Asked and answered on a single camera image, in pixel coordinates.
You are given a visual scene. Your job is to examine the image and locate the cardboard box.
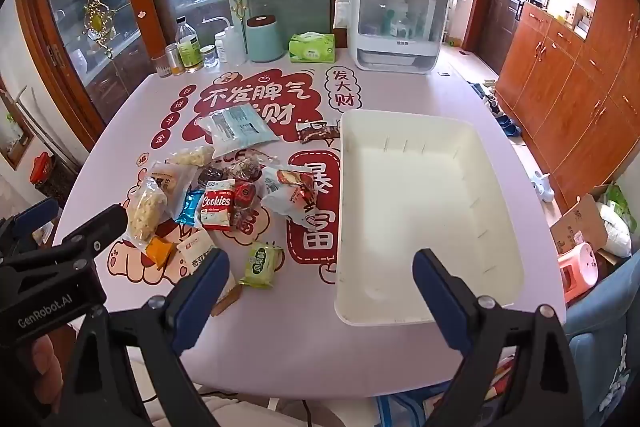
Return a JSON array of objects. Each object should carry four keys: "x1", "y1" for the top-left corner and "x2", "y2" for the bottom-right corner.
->
[{"x1": 550, "y1": 184, "x2": 632, "y2": 259}]

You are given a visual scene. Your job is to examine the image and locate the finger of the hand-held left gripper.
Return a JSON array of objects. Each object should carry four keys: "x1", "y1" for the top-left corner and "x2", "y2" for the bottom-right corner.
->
[
  {"x1": 65, "y1": 204, "x2": 128, "y2": 258},
  {"x1": 12, "y1": 198, "x2": 60, "y2": 238}
]

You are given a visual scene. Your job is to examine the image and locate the white plastic bin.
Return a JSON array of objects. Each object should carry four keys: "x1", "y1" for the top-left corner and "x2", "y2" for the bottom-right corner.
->
[{"x1": 334, "y1": 109, "x2": 525, "y2": 327}]

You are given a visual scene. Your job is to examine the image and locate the green tissue pack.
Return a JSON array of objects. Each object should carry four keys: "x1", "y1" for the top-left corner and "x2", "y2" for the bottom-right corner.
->
[{"x1": 288, "y1": 32, "x2": 336, "y2": 63}]

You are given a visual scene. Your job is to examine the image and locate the pink plastic stool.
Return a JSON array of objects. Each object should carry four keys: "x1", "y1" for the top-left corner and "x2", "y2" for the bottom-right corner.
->
[{"x1": 557, "y1": 242, "x2": 600, "y2": 303}]

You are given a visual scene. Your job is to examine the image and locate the white plastic bag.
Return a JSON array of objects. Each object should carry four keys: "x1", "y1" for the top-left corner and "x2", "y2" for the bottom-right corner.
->
[{"x1": 599, "y1": 201, "x2": 634, "y2": 258}]

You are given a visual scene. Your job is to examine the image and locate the dark brown snack packet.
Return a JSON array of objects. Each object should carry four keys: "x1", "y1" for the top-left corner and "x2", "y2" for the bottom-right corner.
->
[{"x1": 197, "y1": 167, "x2": 224, "y2": 188}]

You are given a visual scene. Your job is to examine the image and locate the large white and red packet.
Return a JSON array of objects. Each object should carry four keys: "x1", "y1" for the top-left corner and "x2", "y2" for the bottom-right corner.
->
[{"x1": 260, "y1": 166, "x2": 317, "y2": 229}]

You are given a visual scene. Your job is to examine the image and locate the clear packet of brown nuts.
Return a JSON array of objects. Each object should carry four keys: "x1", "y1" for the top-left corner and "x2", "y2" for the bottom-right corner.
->
[{"x1": 220, "y1": 154, "x2": 267, "y2": 183}]

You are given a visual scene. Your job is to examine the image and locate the glass bottle with green label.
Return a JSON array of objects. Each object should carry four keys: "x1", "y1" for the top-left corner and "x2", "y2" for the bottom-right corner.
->
[{"x1": 174, "y1": 16, "x2": 205, "y2": 73}]

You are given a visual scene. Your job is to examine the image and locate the clear packet with blue print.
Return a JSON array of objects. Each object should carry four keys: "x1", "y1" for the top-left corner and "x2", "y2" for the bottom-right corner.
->
[{"x1": 199, "y1": 103, "x2": 279, "y2": 158}]

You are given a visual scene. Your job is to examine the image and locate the mint green canister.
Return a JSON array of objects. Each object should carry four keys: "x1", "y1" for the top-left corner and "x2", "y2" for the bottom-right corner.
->
[{"x1": 246, "y1": 14, "x2": 285, "y2": 64}]

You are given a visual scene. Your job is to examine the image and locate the person's left hand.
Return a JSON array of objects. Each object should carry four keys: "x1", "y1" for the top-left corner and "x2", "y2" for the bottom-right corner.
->
[{"x1": 31, "y1": 334, "x2": 68, "y2": 390}]

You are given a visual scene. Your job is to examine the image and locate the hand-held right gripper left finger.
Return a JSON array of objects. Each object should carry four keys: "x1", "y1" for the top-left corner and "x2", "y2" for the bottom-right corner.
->
[{"x1": 60, "y1": 248, "x2": 232, "y2": 427}]

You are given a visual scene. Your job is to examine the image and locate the white shoes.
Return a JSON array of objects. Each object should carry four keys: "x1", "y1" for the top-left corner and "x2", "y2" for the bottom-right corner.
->
[{"x1": 531, "y1": 173, "x2": 555, "y2": 203}]

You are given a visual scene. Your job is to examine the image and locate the small red snack packet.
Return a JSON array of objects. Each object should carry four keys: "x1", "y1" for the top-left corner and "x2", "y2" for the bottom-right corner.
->
[{"x1": 233, "y1": 182, "x2": 259, "y2": 208}]

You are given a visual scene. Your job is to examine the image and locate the blue slippers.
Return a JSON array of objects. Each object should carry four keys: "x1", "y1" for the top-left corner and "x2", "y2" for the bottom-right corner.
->
[{"x1": 496, "y1": 115, "x2": 523, "y2": 138}]

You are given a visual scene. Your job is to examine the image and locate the blue snack packet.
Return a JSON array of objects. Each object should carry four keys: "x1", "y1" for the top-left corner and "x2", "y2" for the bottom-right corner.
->
[{"x1": 174, "y1": 190, "x2": 206, "y2": 226}]

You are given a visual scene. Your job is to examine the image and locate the beige packet with dark label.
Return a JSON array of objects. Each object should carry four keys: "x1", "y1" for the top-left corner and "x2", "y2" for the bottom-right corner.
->
[{"x1": 150, "y1": 162, "x2": 199, "y2": 219}]

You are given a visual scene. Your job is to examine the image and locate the white and red cookie packet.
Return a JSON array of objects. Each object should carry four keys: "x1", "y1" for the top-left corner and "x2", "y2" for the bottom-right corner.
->
[{"x1": 200, "y1": 180, "x2": 236, "y2": 232}]

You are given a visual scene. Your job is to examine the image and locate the white storage cabinet box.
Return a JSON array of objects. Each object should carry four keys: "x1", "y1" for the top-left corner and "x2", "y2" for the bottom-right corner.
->
[{"x1": 346, "y1": 0, "x2": 451, "y2": 74}]

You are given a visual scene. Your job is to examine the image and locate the green snack packet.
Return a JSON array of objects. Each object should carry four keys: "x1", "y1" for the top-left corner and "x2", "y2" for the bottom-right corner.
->
[{"x1": 238, "y1": 241, "x2": 285, "y2": 291}]

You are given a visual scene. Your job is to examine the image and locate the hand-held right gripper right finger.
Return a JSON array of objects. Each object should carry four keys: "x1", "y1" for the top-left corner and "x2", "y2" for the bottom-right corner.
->
[{"x1": 411, "y1": 248, "x2": 588, "y2": 427}]

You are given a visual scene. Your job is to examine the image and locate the clear packet of reddish snacks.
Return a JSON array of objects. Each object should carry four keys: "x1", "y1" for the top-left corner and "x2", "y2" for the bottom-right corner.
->
[{"x1": 229, "y1": 206, "x2": 261, "y2": 234}]

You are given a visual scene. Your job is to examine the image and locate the wooden picture frame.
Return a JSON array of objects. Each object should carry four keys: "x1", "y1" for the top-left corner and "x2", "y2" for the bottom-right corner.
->
[{"x1": 0, "y1": 77, "x2": 36, "y2": 170}]

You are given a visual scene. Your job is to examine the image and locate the white squeeze bottle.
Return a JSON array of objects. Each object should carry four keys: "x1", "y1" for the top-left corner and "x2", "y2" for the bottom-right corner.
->
[{"x1": 202, "y1": 17, "x2": 249, "y2": 66}]

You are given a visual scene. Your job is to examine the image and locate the brown candy packet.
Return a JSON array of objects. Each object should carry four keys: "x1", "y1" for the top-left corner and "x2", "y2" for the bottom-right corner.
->
[{"x1": 297, "y1": 120, "x2": 341, "y2": 144}]

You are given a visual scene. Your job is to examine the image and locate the wooden wall cabinet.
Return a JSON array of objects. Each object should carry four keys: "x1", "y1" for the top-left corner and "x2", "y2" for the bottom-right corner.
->
[{"x1": 492, "y1": 0, "x2": 640, "y2": 228}]

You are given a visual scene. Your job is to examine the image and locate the small glass jars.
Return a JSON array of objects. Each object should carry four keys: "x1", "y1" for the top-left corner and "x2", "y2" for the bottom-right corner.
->
[{"x1": 151, "y1": 42, "x2": 184, "y2": 80}]

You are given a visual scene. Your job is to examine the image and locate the blue chair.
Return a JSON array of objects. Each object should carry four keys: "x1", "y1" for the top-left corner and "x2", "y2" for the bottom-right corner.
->
[{"x1": 565, "y1": 251, "x2": 640, "y2": 427}]

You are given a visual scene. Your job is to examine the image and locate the orange snack packet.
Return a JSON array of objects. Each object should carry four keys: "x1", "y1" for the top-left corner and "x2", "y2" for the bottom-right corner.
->
[{"x1": 144, "y1": 237, "x2": 174, "y2": 271}]

